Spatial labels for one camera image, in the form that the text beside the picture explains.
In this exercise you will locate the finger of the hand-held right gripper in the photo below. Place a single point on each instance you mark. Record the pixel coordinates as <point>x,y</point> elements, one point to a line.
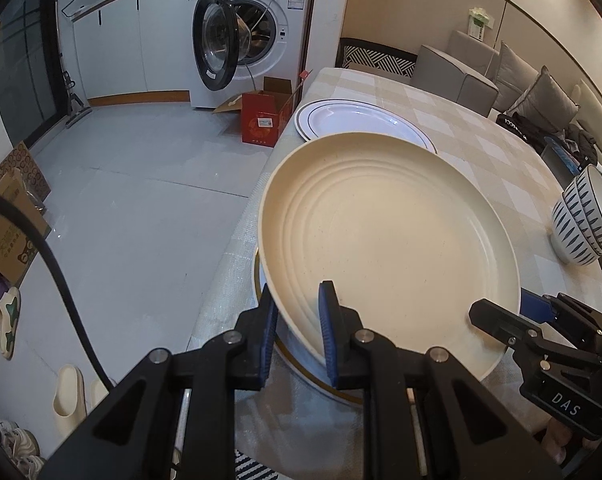
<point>501,317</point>
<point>538,305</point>

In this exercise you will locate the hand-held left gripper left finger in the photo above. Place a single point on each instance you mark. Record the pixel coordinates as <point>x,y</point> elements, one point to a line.
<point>268,330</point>

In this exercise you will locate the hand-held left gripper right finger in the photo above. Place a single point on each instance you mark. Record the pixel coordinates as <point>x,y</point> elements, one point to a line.
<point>327,330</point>

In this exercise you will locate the white rimmed plate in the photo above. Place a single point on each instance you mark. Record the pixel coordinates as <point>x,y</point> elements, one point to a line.
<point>351,117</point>
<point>301,360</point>

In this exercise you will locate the cream ribbed plate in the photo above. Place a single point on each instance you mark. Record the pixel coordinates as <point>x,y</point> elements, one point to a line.
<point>391,220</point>

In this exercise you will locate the person's right hand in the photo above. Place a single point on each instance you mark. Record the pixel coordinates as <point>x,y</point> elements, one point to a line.
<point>556,447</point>

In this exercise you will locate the black white striped cushion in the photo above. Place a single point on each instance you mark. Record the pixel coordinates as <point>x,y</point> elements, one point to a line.
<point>258,465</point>

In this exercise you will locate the blue plastic bag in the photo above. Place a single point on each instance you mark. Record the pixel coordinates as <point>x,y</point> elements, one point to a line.
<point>566,157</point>

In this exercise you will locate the black jacket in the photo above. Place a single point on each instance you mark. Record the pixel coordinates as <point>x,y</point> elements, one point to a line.
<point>588,147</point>

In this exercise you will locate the black garment with white print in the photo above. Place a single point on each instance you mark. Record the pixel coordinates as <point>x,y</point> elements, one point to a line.
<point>523,130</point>

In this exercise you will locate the cream slipper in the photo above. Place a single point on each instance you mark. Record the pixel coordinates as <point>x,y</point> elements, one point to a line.
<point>71,392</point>
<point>98,392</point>

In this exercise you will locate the grey pillow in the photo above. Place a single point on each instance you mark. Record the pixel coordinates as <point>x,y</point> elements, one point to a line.
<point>513,72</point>
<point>548,102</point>

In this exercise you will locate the red cardboard box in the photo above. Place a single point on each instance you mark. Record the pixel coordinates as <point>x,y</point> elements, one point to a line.
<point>261,120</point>

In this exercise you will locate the grey sofa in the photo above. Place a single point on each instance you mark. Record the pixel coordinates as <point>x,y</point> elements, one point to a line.
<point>456,80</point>

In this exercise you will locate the white green slipper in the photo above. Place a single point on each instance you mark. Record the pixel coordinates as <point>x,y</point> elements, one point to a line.
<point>8,320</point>

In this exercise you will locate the brown printed cardboard box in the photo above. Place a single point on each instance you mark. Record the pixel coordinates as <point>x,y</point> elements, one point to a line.
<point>11,240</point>

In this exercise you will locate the black white patterned chair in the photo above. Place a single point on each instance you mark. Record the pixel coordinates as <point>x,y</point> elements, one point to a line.
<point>376,60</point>

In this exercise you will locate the white sneakers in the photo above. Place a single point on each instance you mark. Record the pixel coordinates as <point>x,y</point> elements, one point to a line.
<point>16,445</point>

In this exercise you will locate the white green wipes pack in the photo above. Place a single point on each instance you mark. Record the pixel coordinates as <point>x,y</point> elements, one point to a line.
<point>479,22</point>

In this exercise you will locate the brown patterned cardboard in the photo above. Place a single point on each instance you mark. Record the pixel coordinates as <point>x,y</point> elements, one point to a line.
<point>26,170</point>

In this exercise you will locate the grey floor mop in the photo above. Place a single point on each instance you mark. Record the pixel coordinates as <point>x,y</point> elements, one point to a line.
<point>73,100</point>

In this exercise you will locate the white washing machine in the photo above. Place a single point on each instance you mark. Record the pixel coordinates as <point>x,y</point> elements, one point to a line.
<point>281,20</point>

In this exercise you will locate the white base cabinets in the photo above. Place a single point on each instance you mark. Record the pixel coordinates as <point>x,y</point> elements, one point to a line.
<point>116,45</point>

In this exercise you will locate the dark glass door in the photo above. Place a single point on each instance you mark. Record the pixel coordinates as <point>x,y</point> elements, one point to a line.
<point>21,60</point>

